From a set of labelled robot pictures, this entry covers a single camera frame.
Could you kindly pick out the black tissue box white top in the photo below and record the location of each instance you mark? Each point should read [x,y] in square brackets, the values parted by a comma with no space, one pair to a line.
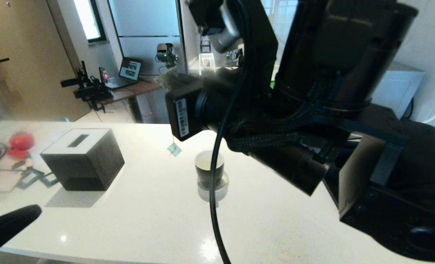
[89,165]

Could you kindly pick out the black teleoperation rig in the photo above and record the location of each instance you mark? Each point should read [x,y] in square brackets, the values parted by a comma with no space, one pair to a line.
[89,90]

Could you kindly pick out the window with dark frame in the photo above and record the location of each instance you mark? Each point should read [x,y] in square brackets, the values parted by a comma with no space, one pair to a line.
[87,18]

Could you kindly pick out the red round object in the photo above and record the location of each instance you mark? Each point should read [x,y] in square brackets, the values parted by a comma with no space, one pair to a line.
[22,140]

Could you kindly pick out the silver microwave oven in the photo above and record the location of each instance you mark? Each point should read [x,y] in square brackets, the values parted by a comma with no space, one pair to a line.
[397,88]

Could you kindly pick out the open laptop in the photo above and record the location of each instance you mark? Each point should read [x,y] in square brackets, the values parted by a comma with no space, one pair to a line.
[131,70]

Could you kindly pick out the wooden desk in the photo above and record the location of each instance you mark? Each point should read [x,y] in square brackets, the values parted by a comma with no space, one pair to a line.
[136,90]

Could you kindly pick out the light brown wooden door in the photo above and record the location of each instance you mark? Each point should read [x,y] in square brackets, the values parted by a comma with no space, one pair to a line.
[30,55]

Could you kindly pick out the black cup white inside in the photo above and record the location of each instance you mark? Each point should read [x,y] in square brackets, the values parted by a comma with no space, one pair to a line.
[202,172]

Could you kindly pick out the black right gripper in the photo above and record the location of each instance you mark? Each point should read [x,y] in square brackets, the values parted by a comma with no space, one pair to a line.
[182,113]

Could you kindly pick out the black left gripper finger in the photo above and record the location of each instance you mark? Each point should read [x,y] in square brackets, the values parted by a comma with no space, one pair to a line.
[1,242]
[8,220]

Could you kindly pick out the dark green card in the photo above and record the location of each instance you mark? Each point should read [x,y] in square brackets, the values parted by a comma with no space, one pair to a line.
[28,179]
[50,179]

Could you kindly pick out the frosted glass partition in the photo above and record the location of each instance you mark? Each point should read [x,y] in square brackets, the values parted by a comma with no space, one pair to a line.
[147,22]

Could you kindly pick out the round glass coaster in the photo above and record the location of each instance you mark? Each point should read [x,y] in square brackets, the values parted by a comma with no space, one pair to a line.
[224,183]

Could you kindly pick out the red chili toy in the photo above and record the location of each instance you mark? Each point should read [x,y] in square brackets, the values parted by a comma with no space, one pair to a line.
[17,153]

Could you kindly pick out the pink pad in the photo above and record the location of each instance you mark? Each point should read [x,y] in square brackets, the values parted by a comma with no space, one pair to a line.
[3,181]

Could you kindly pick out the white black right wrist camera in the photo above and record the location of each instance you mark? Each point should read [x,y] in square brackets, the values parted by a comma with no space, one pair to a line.
[217,25]

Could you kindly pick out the background robot torso column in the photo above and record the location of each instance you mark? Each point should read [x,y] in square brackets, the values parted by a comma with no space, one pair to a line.
[207,58]

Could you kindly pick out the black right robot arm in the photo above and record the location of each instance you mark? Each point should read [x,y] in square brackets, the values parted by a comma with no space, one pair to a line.
[312,91]

